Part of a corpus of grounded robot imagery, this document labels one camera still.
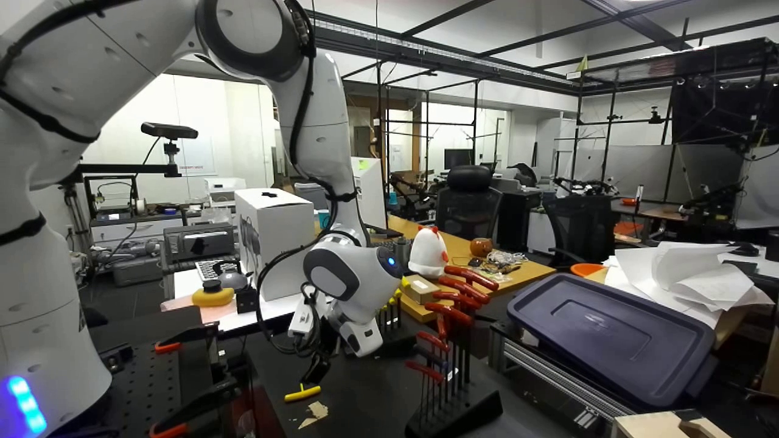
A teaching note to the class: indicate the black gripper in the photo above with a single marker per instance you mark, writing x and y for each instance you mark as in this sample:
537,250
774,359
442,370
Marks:
319,344

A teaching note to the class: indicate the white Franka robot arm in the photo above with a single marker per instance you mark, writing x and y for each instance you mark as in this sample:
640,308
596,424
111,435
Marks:
50,122

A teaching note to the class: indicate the black stand holding yellow wrenches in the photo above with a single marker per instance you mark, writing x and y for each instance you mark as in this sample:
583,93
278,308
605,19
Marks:
403,344

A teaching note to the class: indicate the black stand holding red wrenches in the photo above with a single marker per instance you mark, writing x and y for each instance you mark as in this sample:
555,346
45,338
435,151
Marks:
454,411

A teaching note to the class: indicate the torn beige paper scrap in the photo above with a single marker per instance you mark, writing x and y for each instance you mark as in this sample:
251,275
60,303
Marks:
313,415

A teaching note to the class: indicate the white side table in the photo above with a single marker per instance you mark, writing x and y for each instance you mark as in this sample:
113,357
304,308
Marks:
235,318

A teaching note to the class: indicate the small black block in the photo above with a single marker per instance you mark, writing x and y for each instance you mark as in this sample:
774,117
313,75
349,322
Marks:
245,300

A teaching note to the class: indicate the yellow tape roll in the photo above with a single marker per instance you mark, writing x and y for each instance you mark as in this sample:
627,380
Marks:
212,299

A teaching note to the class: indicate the black orange bar clamp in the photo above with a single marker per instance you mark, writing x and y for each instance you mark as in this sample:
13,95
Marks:
184,341
195,411

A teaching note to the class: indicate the grey round device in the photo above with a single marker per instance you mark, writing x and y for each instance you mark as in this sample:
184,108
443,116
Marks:
222,275

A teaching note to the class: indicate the small brown cardboard box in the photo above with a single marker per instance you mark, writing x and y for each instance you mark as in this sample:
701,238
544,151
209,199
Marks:
425,285

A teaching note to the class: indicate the large white cardboard box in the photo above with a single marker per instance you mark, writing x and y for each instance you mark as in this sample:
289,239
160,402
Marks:
270,228

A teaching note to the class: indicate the white plush chicken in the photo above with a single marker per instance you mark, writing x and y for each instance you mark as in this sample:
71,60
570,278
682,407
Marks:
426,252

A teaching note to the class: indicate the black equipment box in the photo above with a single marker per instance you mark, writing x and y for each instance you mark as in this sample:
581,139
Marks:
197,244

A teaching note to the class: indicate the white box with print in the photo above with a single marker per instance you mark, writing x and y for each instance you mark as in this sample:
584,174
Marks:
370,190

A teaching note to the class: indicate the wooden desk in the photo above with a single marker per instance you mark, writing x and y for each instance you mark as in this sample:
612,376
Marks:
459,244

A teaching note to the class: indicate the white lab device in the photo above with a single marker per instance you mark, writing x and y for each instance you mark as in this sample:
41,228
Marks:
222,190

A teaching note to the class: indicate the brown ball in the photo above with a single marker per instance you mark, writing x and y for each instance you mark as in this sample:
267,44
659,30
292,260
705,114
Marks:
481,246

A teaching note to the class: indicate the black office chair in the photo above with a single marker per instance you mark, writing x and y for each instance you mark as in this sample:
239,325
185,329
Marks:
581,228
469,202

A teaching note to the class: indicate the small dark monitor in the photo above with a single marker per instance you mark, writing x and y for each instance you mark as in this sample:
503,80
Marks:
459,160

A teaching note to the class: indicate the orange bowl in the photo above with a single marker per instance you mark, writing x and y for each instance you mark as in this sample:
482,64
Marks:
584,268

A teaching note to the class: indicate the dark blue bin lid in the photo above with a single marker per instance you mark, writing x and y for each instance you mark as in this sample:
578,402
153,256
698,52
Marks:
609,341

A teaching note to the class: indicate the black overhead truss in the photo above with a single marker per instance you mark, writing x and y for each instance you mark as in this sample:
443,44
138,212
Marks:
439,60

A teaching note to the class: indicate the beige cardboard box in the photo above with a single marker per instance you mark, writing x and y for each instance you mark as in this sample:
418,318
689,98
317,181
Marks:
665,428

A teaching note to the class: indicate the white paper sheets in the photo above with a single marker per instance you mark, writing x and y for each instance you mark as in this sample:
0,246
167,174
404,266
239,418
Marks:
689,280

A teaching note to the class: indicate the black curtain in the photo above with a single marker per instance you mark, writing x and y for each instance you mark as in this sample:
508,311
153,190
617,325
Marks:
722,106

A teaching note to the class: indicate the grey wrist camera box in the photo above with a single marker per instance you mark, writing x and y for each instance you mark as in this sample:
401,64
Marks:
303,320

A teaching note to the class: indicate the black camera on stand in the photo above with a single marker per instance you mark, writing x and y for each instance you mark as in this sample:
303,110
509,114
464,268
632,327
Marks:
169,129

